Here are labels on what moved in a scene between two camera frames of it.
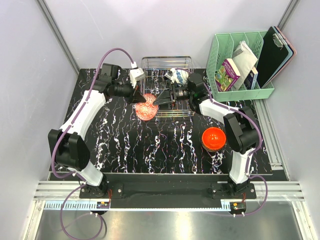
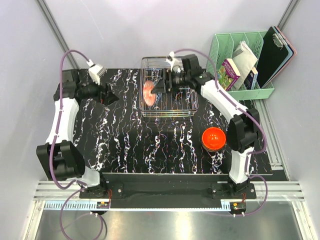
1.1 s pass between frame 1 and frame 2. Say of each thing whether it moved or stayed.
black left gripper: moved
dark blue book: stayed
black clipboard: stayed
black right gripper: moved
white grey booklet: stayed
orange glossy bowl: stayed
